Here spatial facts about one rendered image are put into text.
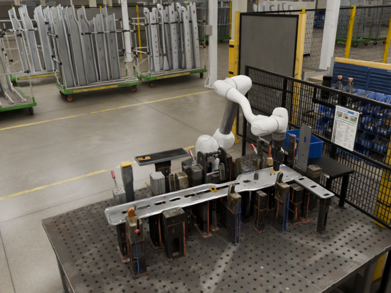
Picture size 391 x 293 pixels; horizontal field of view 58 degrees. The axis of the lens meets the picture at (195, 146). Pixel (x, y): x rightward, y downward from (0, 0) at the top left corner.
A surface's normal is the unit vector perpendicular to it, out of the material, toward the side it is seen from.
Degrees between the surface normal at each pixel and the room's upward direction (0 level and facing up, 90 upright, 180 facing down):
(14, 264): 0
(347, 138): 90
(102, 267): 0
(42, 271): 0
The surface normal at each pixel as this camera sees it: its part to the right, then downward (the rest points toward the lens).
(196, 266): -0.02, -0.92
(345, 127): -0.91, 0.18
